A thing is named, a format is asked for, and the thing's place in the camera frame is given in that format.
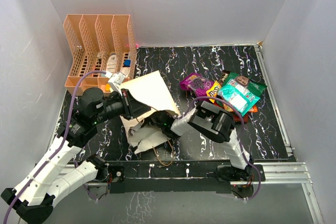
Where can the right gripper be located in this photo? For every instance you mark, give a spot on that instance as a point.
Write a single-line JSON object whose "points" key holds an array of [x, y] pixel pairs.
{"points": [[144, 124]]}

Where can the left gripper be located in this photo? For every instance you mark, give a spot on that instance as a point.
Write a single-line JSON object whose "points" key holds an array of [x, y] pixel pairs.
{"points": [[136, 108]]}

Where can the brown paper bag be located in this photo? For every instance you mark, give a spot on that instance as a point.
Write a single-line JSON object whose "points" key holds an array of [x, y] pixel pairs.
{"points": [[151, 90]]}

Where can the purple snack bag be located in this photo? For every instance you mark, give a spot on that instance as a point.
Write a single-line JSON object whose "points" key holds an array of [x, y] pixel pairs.
{"points": [[196, 83]]}

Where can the yellow M&Ms candy pack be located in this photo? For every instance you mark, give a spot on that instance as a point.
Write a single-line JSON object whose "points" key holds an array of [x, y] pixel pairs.
{"points": [[212, 91]]}

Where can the brown Kettle chips bag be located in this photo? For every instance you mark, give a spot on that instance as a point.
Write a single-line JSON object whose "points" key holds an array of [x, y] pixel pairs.
{"points": [[224, 76]]}

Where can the teal snack pack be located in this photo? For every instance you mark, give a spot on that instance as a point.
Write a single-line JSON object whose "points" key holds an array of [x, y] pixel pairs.
{"points": [[240, 97]]}

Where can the orange candy pack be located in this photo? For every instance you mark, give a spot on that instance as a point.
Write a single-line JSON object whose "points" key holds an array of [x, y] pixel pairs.
{"points": [[253, 109]]}

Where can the green snack bag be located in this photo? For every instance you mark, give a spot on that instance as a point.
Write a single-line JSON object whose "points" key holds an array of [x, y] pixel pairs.
{"points": [[245, 85]]}

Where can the orange chips bag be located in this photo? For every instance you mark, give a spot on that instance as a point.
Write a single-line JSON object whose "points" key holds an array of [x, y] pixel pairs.
{"points": [[237, 118]]}

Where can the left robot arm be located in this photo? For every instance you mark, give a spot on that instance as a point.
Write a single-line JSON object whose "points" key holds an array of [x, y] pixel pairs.
{"points": [[36, 196]]}

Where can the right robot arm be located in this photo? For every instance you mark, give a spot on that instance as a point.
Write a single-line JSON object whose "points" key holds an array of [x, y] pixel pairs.
{"points": [[217, 125]]}

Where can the white box red label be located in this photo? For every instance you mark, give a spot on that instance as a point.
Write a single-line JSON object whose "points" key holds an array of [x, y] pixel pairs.
{"points": [[126, 71]]}

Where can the blue stamp block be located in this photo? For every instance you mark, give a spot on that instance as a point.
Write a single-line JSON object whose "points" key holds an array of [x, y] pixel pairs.
{"points": [[127, 63]]}

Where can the white bottle with label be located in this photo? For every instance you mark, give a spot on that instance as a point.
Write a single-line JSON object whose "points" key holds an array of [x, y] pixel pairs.
{"points": [[112, 63]]}

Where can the orange plastic file organizer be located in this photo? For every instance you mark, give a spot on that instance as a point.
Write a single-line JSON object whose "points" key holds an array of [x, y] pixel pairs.
{"points": [[92, 38]]}

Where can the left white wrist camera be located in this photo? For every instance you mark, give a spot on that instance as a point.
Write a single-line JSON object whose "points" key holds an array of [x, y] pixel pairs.
{"points": [[115, 80]]}

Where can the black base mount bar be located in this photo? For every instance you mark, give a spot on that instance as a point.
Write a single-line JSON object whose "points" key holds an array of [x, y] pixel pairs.
{"points": [[181, 176]]}

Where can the aluminium frame rail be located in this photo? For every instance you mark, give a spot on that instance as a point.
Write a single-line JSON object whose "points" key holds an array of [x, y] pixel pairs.
{"points": [[264, 137]]}

